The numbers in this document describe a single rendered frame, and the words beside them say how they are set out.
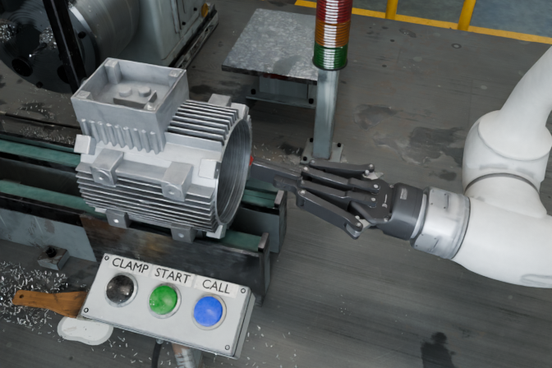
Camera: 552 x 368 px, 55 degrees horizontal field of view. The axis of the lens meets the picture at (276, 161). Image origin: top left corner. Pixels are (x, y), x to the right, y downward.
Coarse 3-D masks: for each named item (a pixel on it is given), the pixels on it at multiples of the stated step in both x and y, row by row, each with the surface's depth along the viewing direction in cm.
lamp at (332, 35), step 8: (320, 24) 88; (328, 24) 87; (336, 24) 87; (344, 24) 88; (320, 32) 89; (328, 32) 88; (336, 32) 88; (344, 32) 89; (320, 40) 90; (328, 40) 89; (336, 40) 89; (344, 40) 90
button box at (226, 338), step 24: (120, 264) 58; (144, 264) 58; (96, 288) 57; (144, 288) 56; (192, 288) 56; (216, 288) 56; (240, 288) 55; (96, 312) 56; (120, 312) 56; (144, 312) 55; (192, 312) 55; (240, 312) 54; (168, 336) 54; (192, 336) 54; (216, 336) 54; (240, 336) 55
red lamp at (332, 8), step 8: (320, 0) 85; (328, 0) 84; (336, 0) 84; (344, 0) 84; (352, 0) 87; (320, 8) 86; (328, 8) 85; (336, 8) 85; (344, 8) 85; (320, 16) 87; (328, 16) 86; (336, 16) 86; (344, 16) 86
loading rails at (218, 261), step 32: (0, 160) 96; (32, 160) 94; (64, 160) 93; (0, 192) 86; (32, 192) 87; (64, 192) 98; (256, 192) 87; (0, 224) 91; (32, 224) 88; (64, 224) 86; (96, 224) 81; (256, 224) 89; (64, 256) 90; (96, 256) 88; (128, 256) 85; (160, 256) 83; (192, 256) 80; (224, 256) 78; (256, 256) 76; (256, 288) 82
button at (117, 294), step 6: (120, 276) 57; (126, 276) 57; (108, 282) 56; (114, 282) 56; (120, 282) 56; (126, 282) 56; (132, 282) 56; (108, 288) 56; (114, 288) 56; (120, 288) 56; (126, 288) 56; (132, 288) 56; (108, 294) 56; (114, 294) 56; (120, 294) 56; (126, 294) 56; (114, 300) 56; (120, 300) 55; (126, 300) 56
